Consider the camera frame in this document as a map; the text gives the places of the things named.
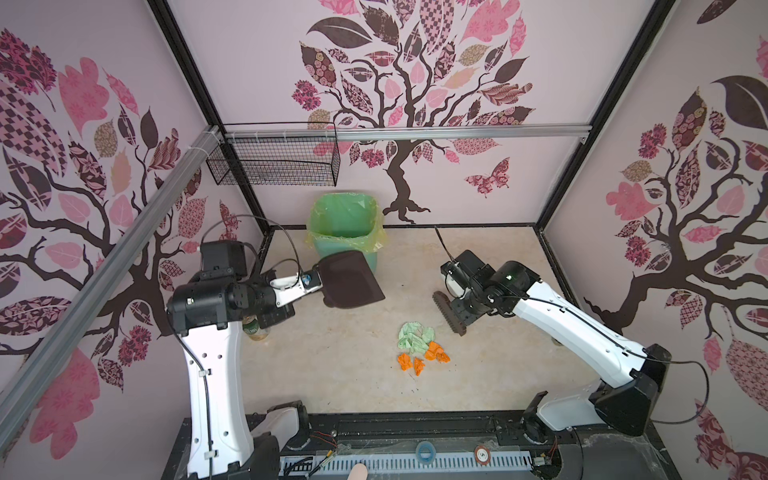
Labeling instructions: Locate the dark brown hand brush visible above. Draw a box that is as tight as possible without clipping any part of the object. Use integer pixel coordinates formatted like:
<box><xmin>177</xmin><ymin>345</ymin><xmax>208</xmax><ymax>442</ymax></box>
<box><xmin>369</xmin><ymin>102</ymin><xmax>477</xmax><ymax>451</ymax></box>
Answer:
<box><xmin>432</xmin><ymin>292</ymin><xmax>466</xmax><ymax>336</ymax></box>

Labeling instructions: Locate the dark brown dustpan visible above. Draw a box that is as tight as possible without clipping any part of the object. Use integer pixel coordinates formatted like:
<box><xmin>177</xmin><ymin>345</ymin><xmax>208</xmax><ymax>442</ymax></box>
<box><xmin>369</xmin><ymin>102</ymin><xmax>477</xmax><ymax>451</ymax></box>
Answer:
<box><xmin>316</xmin><ymin>250</ymin><xmax>385</xmax><ymax>310</ymax></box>

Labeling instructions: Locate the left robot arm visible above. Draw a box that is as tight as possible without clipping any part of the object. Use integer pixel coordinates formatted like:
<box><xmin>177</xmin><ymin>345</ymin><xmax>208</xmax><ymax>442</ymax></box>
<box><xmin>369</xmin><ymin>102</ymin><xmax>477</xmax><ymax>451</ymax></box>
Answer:
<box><xmin>167</xmin><ymin>239</ymin><xmax>322</xmax><ymax>479</ymax></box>

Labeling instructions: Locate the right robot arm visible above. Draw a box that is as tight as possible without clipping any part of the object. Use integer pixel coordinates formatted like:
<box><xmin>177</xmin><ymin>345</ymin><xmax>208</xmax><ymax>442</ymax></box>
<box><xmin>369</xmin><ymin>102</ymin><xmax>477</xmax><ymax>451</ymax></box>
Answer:
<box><xmin>433</xmin><ymin>250</ymin><xmax>675</xmax><ymax>444</ymax></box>

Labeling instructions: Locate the green drink can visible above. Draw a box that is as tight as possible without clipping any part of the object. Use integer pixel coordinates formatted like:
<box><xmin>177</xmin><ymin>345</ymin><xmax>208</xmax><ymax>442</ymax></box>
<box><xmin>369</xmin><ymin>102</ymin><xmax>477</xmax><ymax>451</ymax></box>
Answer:
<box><xmin>242</xmin><ymin>316</ymin><xmax>270</xmax><ymax>341</ymax></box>

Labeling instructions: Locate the green trash bin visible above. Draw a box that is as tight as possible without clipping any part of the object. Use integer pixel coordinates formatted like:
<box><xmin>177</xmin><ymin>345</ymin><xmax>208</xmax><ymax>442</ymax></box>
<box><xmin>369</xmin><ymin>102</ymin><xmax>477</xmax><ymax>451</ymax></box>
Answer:
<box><xmin>311</xmin><ymin>191</ymin><xmax>380</xmax><ymax>274</ymax></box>

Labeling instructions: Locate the light green bin liner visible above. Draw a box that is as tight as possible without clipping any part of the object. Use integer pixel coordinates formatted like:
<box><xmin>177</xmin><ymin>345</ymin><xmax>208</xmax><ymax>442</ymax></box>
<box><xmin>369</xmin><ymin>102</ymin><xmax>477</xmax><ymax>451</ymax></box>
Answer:
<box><xmin>302</xmin><ymin>191</ymin><xmax>389</xmax><ymax>254</ymax></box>

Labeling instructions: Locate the black wire basket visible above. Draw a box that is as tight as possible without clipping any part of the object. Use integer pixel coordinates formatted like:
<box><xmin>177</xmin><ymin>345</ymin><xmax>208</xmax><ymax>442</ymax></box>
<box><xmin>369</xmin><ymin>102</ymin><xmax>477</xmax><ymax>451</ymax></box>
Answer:
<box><xmin>207</xmin><ymin>120</ymin><xmax>341</xmax><ymax>187</ymax></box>

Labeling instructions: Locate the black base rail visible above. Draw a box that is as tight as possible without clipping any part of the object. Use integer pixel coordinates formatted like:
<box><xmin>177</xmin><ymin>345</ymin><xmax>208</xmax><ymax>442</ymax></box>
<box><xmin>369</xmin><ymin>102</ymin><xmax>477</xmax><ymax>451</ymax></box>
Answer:
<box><xmin>155</xmin><ymin>407</ymin><xmax>679</xmax><ymax>480</ymax></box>

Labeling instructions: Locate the aluminium frame bar left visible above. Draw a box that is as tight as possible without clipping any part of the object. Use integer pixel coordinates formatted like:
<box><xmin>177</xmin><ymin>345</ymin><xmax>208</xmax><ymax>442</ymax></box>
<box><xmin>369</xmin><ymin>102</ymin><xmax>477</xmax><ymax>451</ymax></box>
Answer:
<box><xmin>1</xmin><ymin>125</ymin><xmax>221</xmax><ymax>448</ymax></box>

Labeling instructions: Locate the aluminium frame bar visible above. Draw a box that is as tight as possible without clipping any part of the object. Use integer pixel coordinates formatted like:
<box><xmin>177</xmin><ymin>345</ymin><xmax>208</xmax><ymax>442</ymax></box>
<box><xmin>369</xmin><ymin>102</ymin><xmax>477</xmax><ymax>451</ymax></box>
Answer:
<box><xmin>225</xmin><ymin>124</ymin><xmax>592</xmax><ymax>142</ymax></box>
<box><xmin>1</xmin><ymin>125</ymin><xmax>221</xmax><ymax>448</ymax></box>

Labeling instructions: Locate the aluminium frame bar back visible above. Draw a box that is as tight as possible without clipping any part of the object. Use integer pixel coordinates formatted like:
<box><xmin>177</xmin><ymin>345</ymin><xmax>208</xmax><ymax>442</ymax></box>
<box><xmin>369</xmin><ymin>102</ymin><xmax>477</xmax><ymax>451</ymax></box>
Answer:
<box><xmin>225</xmin><ymin>124</ymin><xmax>592</xmax><ymax>142</ymax></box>

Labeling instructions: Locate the white vented cable duct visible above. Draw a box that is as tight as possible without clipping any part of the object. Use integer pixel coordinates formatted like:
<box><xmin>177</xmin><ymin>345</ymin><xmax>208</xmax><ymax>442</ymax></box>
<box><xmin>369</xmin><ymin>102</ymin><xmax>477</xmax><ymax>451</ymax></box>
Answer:
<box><xmin>279</xmin><ymin>451</ymin><xmax>533</xmax><ymax>479</ymax></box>

